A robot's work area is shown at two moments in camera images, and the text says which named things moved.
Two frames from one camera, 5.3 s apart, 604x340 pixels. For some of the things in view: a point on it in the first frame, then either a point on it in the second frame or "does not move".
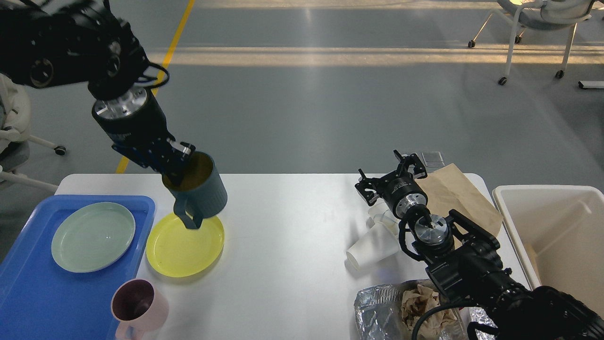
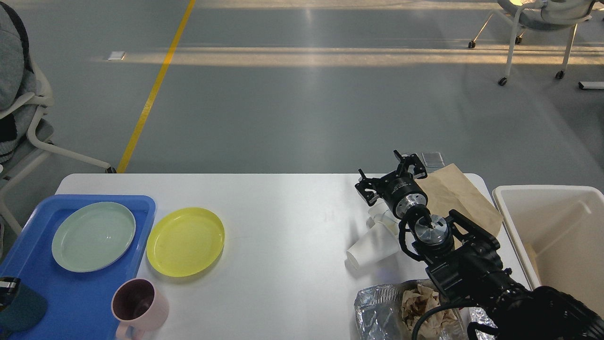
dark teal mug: (199, 188) → (27, 310)
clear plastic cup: (380, 213) does not move
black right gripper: (399, 191) does not move
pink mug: (141, 308) does not move
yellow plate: (177, 251) does not move
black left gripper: (133, 121) → (8, 287)
